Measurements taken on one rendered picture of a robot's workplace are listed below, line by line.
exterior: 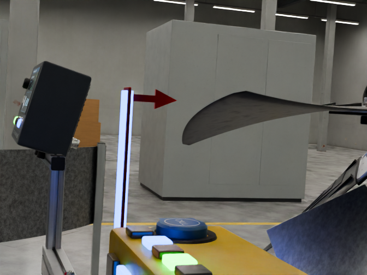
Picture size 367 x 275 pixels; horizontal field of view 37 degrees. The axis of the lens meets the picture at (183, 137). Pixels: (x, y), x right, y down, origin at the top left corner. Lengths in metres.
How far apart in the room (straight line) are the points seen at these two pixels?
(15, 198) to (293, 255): 1.89
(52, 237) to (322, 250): 0.63
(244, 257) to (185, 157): 6.59
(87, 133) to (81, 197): 6.03
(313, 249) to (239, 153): 6.46
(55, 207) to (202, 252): 0.84
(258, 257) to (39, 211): 2.26
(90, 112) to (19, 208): 6.33
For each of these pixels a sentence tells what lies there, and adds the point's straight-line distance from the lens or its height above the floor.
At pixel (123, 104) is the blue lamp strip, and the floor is 1.17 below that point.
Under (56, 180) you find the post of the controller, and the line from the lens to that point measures 1.20.
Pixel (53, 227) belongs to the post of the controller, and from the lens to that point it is 1.21.
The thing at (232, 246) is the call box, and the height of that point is 1.07.
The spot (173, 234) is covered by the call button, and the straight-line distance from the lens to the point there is 0.42.
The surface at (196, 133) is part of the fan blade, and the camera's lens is 0.78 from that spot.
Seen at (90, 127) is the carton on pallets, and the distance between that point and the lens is 8.81.
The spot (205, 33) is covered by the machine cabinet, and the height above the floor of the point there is 2.13.
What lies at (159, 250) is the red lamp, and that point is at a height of 1.08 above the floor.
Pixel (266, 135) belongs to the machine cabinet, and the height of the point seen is 0.89.
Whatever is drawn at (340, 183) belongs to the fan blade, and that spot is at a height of 1.07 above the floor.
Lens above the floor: 1.17
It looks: 3 degrees down
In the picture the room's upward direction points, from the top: 4 degrees clockwise
